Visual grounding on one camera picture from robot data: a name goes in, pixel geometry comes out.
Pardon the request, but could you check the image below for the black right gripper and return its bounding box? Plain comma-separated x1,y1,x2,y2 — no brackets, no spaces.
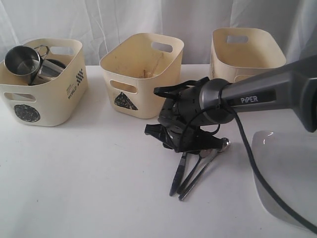
145,86,224,152

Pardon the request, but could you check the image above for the cream bin with triangle mark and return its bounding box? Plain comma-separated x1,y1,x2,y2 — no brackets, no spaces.
100,33,184,119

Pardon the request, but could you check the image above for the steel mug with solid handle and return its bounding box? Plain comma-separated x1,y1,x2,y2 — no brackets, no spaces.
28,59,66,86

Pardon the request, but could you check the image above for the steel mug with wire handle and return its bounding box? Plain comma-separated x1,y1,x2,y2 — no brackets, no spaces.
4,45,50,76

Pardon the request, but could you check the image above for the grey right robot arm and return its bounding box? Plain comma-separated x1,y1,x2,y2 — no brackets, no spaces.
145,56,317,153

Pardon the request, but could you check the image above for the stainless steel fork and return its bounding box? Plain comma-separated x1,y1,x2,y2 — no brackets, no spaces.
177,150,212,194

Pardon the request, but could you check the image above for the stainless steel table knife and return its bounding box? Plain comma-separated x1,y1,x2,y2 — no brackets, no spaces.
169,152,188,196

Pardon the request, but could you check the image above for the stainless steel spoon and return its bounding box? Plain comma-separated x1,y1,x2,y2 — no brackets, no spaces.
178,137,231,201

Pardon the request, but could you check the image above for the cream bin with square mark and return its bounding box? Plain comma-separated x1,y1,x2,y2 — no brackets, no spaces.
210,27,286,83

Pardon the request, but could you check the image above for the white square plate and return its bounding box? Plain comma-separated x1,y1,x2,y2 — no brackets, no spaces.
252,130,317,225

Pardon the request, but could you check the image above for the cream bin with circle mark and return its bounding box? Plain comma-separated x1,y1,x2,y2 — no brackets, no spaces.
0,38,88,126

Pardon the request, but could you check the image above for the white backdrop curtain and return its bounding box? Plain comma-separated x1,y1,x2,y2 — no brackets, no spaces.
0,0,317,65

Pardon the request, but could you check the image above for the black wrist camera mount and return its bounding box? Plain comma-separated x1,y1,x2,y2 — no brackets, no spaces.
154,77,210,100

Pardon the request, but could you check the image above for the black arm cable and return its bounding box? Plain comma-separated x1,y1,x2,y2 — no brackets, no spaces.
178,104,317,233

